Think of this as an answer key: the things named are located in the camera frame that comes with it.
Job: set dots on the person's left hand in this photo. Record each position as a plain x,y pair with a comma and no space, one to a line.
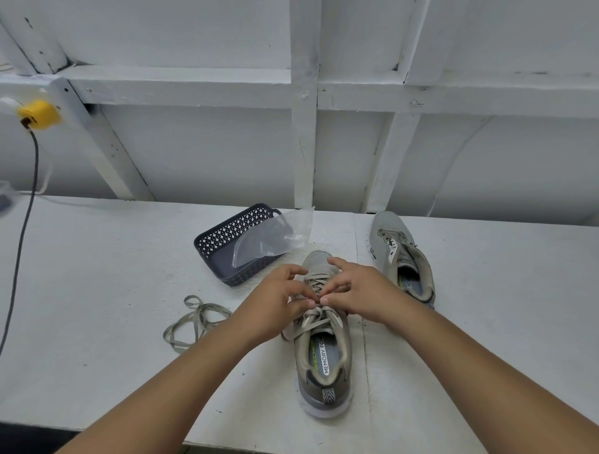
264,308

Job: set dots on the person's right hand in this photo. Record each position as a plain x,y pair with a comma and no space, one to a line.
369,294

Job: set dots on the person's left thumb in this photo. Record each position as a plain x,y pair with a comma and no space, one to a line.
303,308

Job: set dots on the person's right thumb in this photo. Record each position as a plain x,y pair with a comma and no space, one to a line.
334,301

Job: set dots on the grey shoelace threaded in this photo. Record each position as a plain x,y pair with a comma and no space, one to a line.
312,320

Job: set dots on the person's right forearm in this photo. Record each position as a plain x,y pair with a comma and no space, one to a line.
491,383

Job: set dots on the person's left forearm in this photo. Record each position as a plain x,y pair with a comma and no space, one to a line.
168,393

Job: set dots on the grey laced sneaker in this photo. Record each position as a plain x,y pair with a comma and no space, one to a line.
327,374

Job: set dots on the clear plastic bag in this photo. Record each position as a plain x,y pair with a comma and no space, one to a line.
274,238

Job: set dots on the grey unlaced sneaker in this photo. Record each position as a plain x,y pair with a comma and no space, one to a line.
397,252

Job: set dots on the dark blue plastic basket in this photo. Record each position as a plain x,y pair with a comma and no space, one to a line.
220,255

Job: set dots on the loose grey shoelace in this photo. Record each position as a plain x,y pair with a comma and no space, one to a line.
196,318

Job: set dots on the yellow plastic clamp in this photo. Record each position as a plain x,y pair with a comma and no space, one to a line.
41,114

